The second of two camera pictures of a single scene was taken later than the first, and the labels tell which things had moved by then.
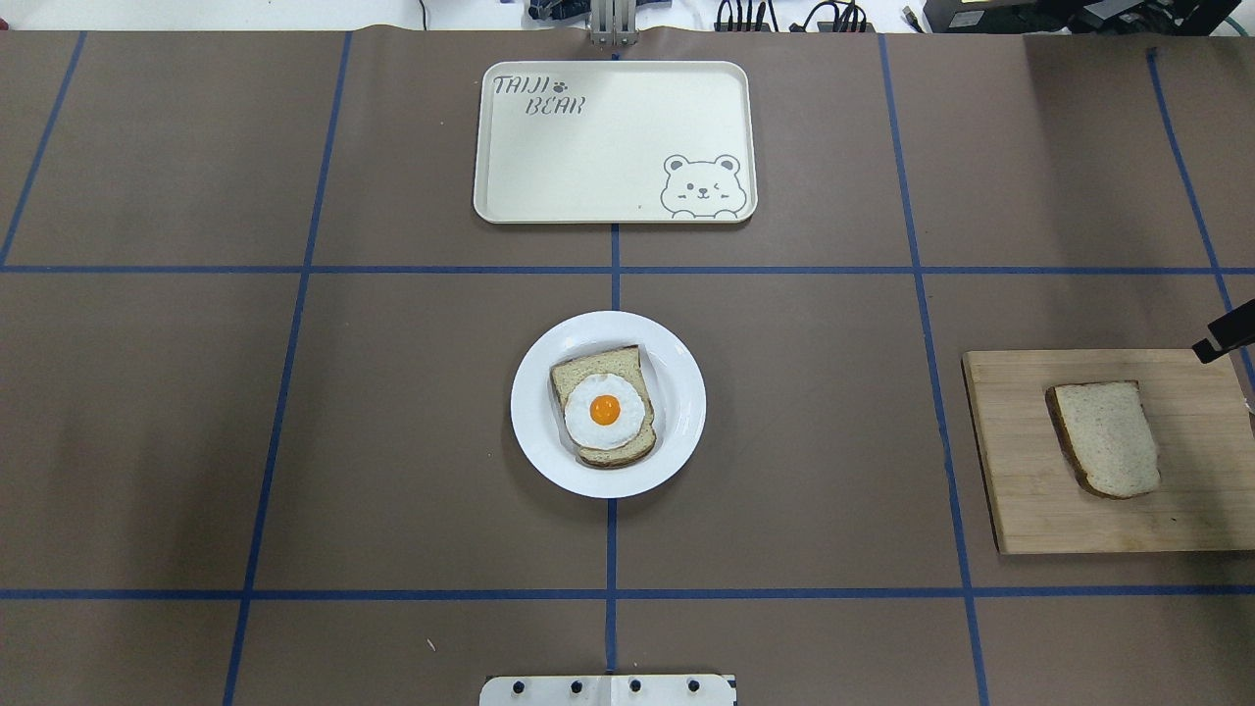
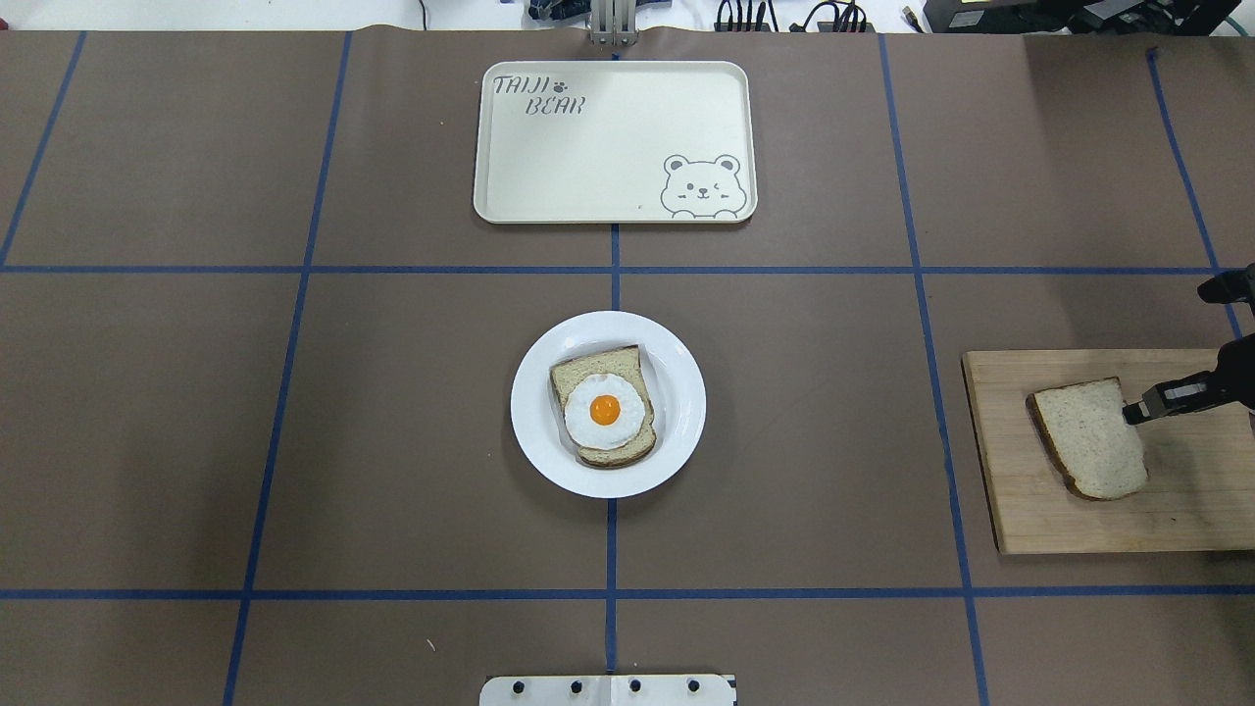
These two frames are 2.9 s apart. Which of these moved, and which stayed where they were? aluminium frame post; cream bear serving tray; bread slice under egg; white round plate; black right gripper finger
Moved: black right gripper finger
Stayed: bread slice under egg; aluminium frame post; white round plate; cream bear serving tray
